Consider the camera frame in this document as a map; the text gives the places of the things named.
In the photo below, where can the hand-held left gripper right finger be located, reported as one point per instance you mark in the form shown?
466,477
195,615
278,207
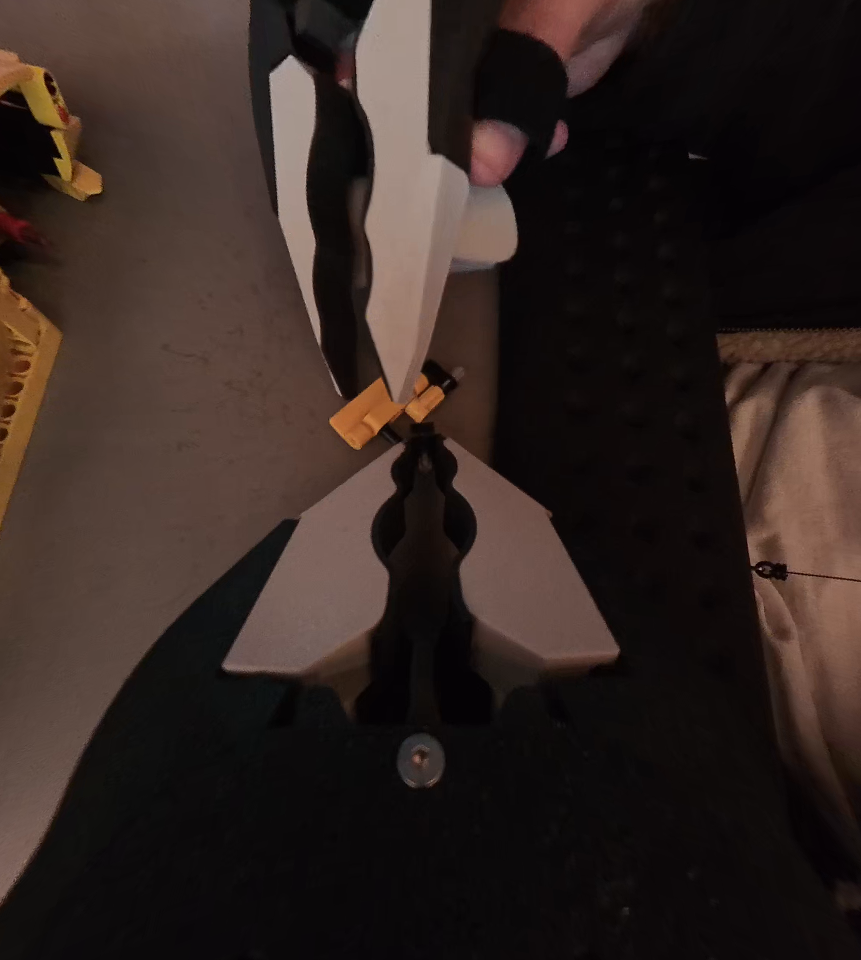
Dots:
535,600

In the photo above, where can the grey desk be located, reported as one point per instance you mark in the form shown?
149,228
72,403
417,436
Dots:
175,375

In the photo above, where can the yellow brick beam assembly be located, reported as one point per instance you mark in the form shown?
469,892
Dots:
359,424

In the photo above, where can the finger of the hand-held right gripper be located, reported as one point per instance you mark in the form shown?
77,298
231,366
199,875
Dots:
408,225
292,187

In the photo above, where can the yellow connector with black pin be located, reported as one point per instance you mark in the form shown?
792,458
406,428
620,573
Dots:
430,397

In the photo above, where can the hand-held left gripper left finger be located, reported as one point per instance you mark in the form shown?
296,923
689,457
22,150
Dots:
310,600

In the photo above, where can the white sweatshirt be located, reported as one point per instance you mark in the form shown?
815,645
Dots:
835,712

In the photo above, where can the black jacket with fleece lining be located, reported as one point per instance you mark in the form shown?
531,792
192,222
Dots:
775,225

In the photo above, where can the person's right hand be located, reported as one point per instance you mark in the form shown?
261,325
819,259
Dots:
494,154

